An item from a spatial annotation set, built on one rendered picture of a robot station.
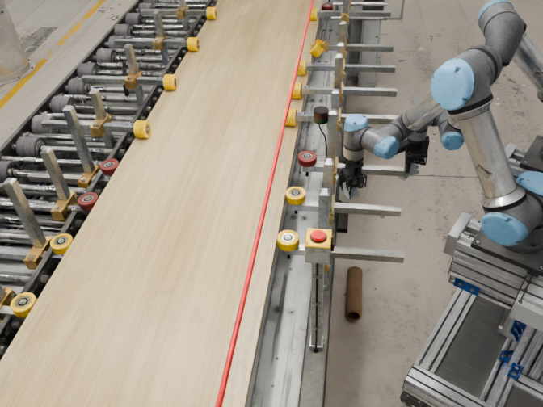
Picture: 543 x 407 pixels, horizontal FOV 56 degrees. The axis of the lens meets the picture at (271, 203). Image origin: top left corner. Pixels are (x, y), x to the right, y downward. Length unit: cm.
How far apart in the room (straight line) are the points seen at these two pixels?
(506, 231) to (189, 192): 119
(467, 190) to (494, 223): 208
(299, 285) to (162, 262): 57
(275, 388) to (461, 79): 113
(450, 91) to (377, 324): 160
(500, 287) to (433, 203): 164
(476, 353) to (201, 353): 134
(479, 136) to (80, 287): 133
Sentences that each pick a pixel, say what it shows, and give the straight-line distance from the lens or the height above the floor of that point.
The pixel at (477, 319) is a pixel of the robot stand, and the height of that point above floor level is 21.
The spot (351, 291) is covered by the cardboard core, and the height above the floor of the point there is 8.
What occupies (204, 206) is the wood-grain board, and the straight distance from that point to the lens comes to 201.
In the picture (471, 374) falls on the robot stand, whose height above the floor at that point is 21.
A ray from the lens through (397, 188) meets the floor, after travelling 351.
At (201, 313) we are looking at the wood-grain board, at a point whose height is 90.
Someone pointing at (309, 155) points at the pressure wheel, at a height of 90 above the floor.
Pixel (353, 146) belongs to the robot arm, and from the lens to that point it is 175.
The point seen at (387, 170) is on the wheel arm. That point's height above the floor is 86.
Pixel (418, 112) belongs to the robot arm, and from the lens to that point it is 169.
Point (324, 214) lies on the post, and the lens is 167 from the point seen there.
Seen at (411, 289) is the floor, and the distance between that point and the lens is 291.
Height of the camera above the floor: 222
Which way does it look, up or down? 41 degrees down
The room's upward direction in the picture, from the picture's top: 4 degrees counter-clockwise
